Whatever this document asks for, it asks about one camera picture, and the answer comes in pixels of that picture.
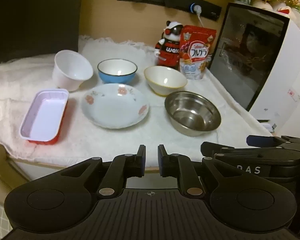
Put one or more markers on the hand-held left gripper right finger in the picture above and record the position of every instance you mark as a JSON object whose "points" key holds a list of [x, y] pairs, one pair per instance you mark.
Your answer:
{"points": [[162, 161]]}

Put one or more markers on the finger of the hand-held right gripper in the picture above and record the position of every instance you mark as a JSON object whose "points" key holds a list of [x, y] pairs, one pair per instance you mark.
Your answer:
{"points": [[210, 148], [259, 139]]}

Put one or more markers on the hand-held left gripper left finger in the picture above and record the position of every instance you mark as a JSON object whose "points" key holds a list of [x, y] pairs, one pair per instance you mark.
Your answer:
{"points": [[141, 161]]}

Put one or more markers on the stainless steel bowl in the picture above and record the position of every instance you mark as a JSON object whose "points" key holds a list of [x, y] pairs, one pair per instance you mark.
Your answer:
{"points": [[192, 115]]}

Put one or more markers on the white floral plate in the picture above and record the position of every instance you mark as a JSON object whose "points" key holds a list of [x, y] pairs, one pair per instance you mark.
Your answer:
{"points": [[113, 107]]}

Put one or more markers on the cream bowl with yellow rim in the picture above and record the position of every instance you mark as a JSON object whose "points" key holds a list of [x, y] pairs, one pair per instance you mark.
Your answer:
{"points": [[165, 78]]}

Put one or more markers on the blue enamel bowl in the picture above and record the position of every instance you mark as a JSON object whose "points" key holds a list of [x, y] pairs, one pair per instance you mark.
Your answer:
{"points": [[116, 77]]}

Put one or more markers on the white plastic cup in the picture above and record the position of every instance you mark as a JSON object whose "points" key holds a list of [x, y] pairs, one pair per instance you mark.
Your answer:
{"points": [[70, 66]]}

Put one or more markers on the white microwave oven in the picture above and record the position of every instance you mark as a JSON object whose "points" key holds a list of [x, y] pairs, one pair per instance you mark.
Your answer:
{"points": [[284, 80]]}

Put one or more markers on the red cereal bag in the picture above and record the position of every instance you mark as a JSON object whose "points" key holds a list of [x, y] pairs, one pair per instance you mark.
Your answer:
{"points": [[197, 52]]}

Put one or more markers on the panda figurine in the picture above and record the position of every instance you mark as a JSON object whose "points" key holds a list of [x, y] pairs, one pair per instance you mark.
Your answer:
{"points": [[168, 50]]}

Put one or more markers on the red rectangular tray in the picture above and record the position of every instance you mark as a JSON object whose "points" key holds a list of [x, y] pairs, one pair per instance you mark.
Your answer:
{"points": [[44, 117]]}

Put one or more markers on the white round ornament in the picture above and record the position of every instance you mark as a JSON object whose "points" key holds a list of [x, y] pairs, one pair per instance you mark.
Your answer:
{"points": [[262, 5]]}

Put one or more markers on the yellow artificial flowers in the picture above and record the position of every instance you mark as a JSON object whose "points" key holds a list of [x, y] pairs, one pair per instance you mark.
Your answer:
{"points": [[289, 0]]}

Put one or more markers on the white fluffy towel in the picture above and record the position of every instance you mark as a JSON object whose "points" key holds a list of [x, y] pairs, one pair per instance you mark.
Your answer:
{"points": [[12, 85]]}

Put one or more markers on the dark screen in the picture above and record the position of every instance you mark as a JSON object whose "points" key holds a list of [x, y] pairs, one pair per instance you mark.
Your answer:
{"points": [[32, 20]]}

